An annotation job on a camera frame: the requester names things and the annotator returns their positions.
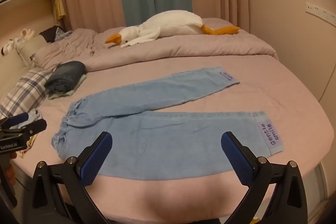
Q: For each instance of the yellow hanging cloth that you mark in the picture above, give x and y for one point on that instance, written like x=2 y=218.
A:
x=59 y=7

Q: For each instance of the light blue crumpled cloth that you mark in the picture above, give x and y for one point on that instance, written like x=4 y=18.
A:
x=34 y=116

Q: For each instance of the person's left hand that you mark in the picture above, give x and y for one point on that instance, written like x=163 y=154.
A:
x=11 y=174

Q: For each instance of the beige headboard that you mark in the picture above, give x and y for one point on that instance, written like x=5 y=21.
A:
x=26 y=16

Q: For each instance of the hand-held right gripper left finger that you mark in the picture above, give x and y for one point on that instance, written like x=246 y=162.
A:
x=95 y=158

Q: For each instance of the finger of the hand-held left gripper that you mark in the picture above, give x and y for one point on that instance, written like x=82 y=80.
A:
x=34 y=127
x=16 y=118

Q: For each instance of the light blue denim pants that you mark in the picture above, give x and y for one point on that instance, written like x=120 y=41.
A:
x=157 y=140

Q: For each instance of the white wall socket strip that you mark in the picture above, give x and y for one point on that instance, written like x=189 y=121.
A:
x=320 y=11

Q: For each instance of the pink bed sheet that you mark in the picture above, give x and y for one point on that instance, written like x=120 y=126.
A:
x=262 y=92

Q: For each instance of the plaid pillow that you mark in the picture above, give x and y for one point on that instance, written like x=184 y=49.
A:
x=23 y=92

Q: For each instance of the beige crumpled cloth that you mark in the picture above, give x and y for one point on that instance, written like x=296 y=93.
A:
x=26 y=148

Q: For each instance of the folded dark jeans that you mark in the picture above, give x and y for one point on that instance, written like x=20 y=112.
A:
x=65 y=74

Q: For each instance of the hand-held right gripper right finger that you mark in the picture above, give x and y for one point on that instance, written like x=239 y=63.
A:
x=237 y=161

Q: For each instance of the small white plush toy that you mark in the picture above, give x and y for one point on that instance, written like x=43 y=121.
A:
x=8 y=47
x=25 y=33

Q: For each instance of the white goose plush toy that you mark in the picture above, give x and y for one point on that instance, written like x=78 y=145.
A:
x=173 y=22

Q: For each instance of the dark cloth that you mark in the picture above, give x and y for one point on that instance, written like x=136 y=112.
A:
x=51 y=33

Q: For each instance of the pink quilt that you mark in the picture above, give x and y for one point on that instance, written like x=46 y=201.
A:
x=183 y=50

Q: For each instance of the blue patterned cloth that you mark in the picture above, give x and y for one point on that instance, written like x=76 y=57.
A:
x=64 y=35

